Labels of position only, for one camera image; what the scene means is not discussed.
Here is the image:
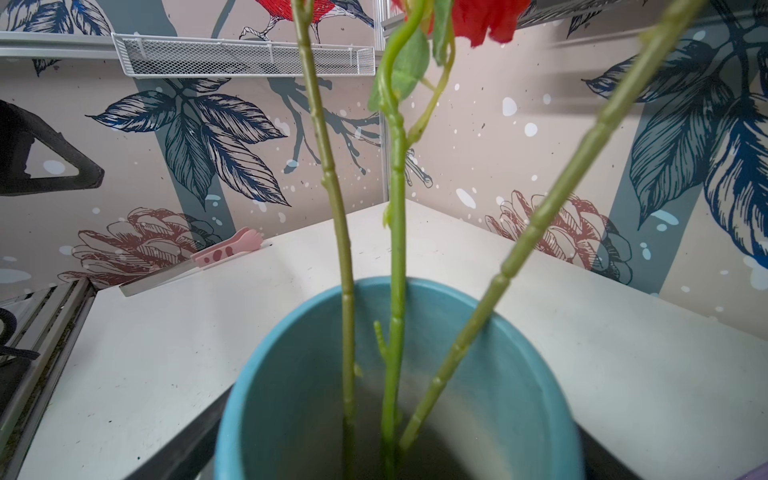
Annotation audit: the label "blue purple glass vase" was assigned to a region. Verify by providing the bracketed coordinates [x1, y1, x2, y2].
[737, 463, 768, 480]

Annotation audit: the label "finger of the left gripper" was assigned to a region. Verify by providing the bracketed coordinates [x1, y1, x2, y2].
[1, 101, 105, 197]

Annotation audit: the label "pink silicone tongs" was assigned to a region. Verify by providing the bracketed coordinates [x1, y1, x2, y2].
[119, 228, 264, 297]

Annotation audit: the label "white artificial rose bunch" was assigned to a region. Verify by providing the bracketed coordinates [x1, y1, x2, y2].
[398, 0, 705, 453]

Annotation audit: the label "dark red carnation stem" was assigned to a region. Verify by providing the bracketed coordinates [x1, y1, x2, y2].
[369, 1, 529, 479]

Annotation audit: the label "teal ceramic vase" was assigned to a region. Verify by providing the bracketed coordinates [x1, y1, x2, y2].
[214, 276, 585, 479]

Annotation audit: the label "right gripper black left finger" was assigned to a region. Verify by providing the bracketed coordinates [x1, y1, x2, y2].
[127, 388, 231, 479]

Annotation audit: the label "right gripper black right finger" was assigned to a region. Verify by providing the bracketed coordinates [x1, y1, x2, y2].
[577, 424, 640, 480]

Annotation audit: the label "white wire mesh basket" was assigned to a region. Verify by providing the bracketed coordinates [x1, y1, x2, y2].
[111, 33, 376, 79]

